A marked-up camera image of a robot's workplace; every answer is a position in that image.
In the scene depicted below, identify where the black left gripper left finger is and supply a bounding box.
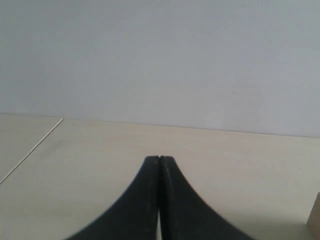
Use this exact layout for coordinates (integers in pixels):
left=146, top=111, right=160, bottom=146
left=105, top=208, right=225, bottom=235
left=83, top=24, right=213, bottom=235
left=69, top=156, right=160, bottom=240

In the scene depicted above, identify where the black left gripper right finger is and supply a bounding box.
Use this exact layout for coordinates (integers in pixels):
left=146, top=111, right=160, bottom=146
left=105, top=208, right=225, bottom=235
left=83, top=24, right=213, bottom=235
left=159, top=156, right=252, bottom=240

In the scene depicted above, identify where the large wooden cube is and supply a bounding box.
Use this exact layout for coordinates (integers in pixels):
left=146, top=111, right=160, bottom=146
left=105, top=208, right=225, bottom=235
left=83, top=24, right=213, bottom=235
left=306, top=192, right=320, bottom=240

